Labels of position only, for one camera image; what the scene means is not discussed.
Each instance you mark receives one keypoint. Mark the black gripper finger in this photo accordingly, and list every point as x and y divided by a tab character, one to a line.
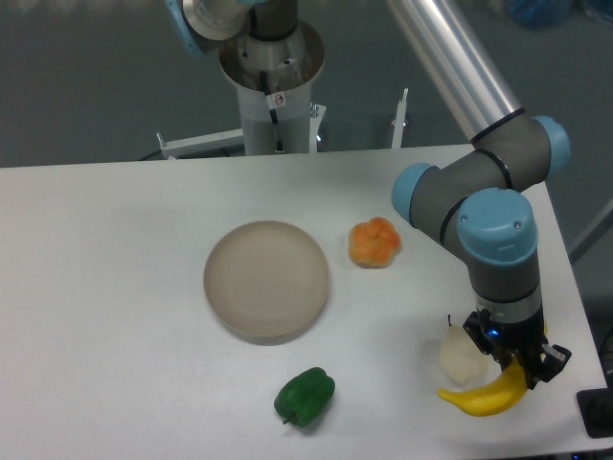
485	338
544	362

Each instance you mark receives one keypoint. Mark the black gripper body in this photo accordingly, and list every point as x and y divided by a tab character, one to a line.
518	337

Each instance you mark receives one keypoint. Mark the yellow toy banana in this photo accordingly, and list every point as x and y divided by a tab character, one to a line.
493	398

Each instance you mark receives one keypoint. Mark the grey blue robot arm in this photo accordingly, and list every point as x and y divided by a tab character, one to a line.
474	208

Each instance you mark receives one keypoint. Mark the white toy pear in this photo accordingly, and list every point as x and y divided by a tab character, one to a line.
460	358

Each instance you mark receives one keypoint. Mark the black device at edge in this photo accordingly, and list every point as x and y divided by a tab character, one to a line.
595	407

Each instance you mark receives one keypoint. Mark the orange bread roll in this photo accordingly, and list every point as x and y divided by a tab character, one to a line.
374	243

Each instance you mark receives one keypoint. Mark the grey metal table leg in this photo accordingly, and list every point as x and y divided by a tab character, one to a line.
592	232

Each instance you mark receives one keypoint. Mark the green toy bell pepper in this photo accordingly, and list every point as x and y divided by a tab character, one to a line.
305	397

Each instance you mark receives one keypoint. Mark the beige round plate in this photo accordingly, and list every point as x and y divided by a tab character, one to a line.
267	281

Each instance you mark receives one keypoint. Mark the blue plastic bag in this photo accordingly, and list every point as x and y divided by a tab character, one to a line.
538	14

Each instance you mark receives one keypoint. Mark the white upright frame post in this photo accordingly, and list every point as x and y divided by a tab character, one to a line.
400	122

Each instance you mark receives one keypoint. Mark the white metal frame bracket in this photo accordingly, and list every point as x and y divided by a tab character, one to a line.
201	146

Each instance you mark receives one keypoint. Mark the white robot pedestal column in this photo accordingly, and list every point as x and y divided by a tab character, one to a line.
273	80

